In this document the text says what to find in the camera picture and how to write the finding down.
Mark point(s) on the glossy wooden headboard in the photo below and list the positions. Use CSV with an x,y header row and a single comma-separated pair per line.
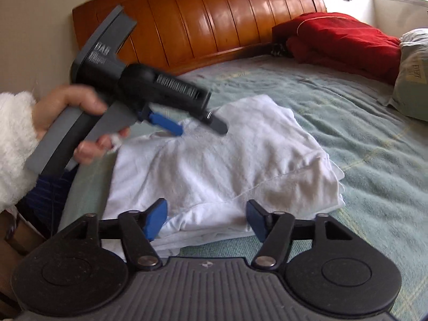
x,y
200,16

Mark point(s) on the person's left hand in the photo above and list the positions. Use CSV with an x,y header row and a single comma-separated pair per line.
x,y
67,102

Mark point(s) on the white printed long-sleeve shirt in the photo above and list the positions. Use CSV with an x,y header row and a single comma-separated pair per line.
x,y
217,167

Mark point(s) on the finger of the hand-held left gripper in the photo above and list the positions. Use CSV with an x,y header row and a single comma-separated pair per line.
x,y
164,122
215,124

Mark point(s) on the green checked bed blanket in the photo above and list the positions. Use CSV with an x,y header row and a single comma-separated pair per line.
x,y
367,160

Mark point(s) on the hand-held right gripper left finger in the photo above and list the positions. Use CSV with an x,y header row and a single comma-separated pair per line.
x,y
155,219

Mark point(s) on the folded red quilt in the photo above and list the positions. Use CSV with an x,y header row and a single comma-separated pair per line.
x,y
341,43

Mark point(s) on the grey green pillow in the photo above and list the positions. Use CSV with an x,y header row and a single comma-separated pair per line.
x,y
413,80

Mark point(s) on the dark patterned cloth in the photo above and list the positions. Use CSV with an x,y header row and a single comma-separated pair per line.
x,y
280,49

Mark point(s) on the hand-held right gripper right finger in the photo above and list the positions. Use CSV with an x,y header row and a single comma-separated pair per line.
x,y
255,220

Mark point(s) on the person's dark blue clothing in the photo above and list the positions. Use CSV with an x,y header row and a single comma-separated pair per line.
x,y
46,197

